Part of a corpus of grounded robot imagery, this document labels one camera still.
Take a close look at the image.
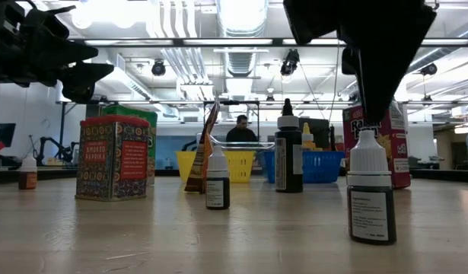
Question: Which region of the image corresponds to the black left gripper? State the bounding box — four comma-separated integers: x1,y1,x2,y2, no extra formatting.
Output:
0,0,115,104

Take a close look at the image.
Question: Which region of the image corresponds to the smoked paprika tin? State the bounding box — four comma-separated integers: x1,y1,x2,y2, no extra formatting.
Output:
75,116,151,202

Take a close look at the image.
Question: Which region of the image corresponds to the small brown dropper bottle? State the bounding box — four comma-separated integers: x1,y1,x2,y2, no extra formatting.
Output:
18,154,39,190

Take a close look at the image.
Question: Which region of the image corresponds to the blue slotted plastic basket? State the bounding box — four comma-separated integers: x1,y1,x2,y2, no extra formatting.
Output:
263,150,345,184

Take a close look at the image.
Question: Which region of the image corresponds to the large black dropper bottle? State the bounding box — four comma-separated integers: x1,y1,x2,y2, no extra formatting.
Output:
275,98,304,194

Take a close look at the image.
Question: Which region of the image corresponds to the small dark dropper bottle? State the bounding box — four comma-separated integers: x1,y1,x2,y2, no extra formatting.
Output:
346,129,397,246
205,145,231,211

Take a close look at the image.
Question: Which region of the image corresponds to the black ceiling spotlight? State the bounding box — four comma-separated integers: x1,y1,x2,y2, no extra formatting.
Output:
151,59,167,77
419,62,439,77
279,48,301,77

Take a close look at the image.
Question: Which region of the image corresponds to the purple Raisin Bran box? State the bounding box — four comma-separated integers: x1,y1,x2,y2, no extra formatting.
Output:
342,99,412,190

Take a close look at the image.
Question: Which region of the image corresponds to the green cereal box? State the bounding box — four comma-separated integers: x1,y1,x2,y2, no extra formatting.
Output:
100,104,158,186

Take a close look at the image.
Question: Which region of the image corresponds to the black monitor back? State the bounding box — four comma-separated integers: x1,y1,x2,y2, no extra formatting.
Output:
298,117,330,152

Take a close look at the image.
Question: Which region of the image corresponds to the clear plastic bin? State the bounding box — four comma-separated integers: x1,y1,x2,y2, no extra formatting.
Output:
196,132,276,151

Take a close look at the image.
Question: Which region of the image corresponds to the yellow slotted plastic basket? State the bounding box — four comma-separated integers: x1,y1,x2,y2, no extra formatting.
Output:
175,150,256,183

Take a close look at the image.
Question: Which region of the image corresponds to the brown stand-up pouch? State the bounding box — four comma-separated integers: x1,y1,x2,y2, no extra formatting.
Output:
183,99,221,194

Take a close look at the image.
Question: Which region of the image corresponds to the silver ventilation duct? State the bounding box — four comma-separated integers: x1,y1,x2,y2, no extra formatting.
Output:
216,0,269,79

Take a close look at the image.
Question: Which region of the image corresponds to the dark wall screen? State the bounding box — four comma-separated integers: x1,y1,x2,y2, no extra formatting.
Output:
0,123,17,148

